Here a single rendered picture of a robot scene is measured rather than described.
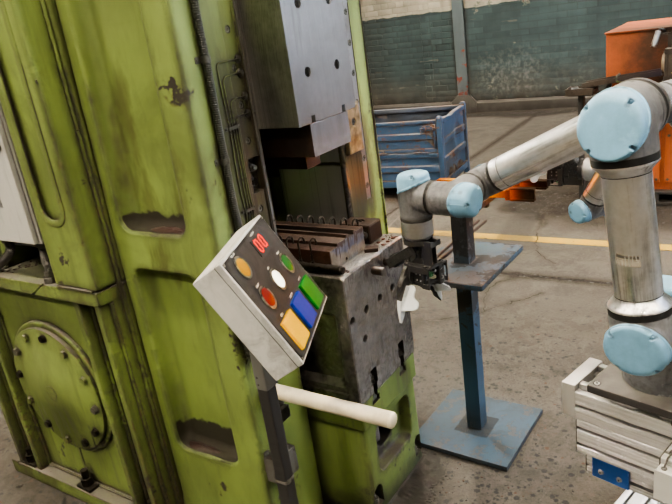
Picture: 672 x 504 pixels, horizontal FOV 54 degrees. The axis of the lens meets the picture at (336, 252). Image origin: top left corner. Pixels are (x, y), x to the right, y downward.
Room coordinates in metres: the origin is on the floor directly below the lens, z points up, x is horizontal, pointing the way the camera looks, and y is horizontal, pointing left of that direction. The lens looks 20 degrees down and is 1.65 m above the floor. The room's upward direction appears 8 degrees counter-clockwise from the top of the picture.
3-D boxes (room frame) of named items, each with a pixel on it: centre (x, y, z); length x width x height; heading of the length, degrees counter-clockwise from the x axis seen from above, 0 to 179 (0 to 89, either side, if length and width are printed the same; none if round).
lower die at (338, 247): (2.06, 0.13, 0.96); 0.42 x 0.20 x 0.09; 54
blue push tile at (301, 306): (1.41, 0.10, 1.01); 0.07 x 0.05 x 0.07; 169
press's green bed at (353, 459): (2.11, 0.11, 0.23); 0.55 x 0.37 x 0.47; 54
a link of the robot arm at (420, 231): (1.44, -0.20, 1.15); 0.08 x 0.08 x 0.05
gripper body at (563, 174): (2.13, -0.80, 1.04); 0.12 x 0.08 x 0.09; 53
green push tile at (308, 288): (1.51, 0.08, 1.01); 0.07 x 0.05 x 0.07; 169
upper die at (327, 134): (2.06, 0.13, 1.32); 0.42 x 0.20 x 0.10; 54
